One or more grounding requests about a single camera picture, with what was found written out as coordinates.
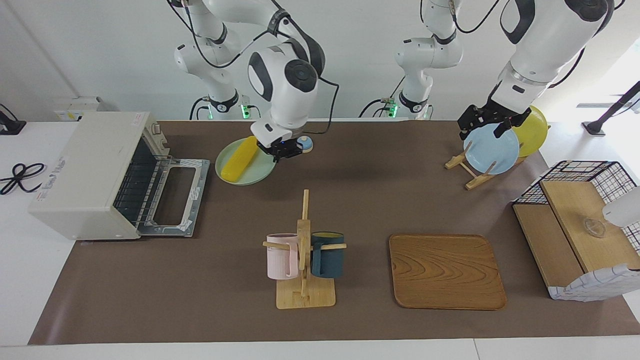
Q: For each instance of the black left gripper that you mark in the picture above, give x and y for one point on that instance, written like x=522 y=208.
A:
x=492 y=112

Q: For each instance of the white toaster oven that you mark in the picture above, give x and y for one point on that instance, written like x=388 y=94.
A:
x=85 y=170

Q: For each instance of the black angled stand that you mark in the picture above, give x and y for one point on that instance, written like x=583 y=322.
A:
x=610 y=112

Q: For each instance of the brown table mat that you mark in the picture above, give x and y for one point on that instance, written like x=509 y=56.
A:
x=400 y=200

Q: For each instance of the white checked fabric strip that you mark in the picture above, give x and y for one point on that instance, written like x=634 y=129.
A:
x=595 y=285

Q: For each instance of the small clear glass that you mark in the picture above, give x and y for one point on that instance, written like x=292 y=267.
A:
x=595 y=227

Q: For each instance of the light blue plate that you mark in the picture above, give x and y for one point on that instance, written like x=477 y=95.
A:
x=492 y=150

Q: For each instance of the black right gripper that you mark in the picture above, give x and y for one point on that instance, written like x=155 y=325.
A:
x=280 y=146

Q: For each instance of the wooden mug tree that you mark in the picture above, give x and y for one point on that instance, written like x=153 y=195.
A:
x=304 y=295

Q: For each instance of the light green plate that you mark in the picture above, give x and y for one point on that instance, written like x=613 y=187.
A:
x=255 y=172

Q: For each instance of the wooden step shelf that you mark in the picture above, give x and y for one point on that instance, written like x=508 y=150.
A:
x=580 y=210

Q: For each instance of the black clamp stand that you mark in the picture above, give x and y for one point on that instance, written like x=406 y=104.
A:
x=10 y=125

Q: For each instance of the yellow plate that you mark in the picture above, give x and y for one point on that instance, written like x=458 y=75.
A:
x=532 y=132

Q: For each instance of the pink mug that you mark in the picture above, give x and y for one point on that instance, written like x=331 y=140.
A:
x=281 y=257

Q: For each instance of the wooden serving tray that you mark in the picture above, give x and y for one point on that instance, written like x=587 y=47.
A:
x=445 y=272

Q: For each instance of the small blue lidded jar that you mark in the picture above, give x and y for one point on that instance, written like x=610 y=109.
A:
x=306 y=146

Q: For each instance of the wooden plate rack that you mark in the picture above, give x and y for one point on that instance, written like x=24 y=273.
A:
x=475 y=180

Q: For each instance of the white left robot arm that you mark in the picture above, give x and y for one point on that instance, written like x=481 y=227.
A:
x=545 y=45

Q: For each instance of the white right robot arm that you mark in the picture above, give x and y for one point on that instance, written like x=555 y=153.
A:
x=285 y=100

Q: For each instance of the dark teal mug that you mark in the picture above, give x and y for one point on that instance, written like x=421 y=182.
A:
x=327 y=260

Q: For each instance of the yellow corn cob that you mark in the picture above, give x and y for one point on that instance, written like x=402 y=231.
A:
x=240 y=160

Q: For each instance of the white rounded plastic object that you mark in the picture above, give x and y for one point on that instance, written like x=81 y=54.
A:
x=622 y=207

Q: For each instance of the white box with yellow label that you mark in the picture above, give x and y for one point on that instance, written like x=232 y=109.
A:
x=75 y=107

